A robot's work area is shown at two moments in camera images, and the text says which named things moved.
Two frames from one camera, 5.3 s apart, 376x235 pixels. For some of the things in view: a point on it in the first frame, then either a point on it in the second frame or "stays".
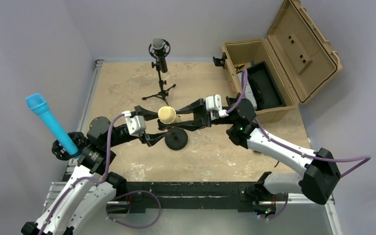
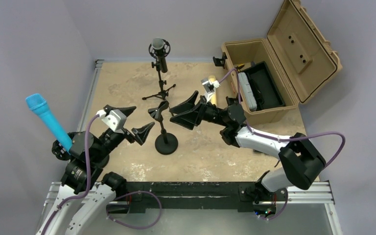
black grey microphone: [157, 44] stays
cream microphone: [167, 114] → [214, 99]
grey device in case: [248, 93] stays
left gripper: [150, 138] → [140, 133]
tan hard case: [296, 51] stays
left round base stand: [79, 139] stays
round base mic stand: [176, 139] → [165, 144]
